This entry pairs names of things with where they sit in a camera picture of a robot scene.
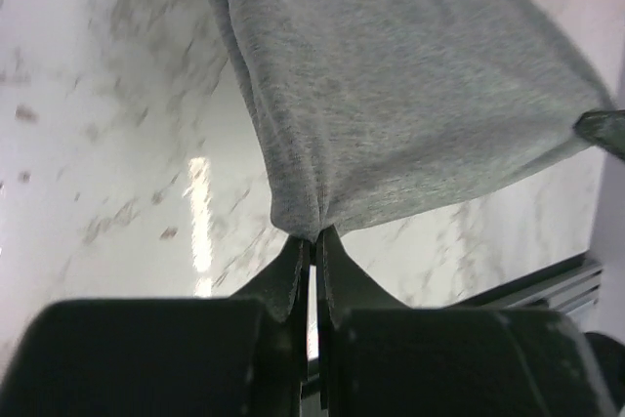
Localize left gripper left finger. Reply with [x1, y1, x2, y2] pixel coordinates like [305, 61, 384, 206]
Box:
[1, 238, 311, 416]

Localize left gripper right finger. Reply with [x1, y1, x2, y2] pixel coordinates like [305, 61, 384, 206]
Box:
[315, 229, 618, 416]

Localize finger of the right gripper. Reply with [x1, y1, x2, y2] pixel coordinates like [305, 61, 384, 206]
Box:
[574, 109, 625, 161]

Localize grey t shirt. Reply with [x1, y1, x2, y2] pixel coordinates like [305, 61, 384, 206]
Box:
[209, 0, 614, 241]

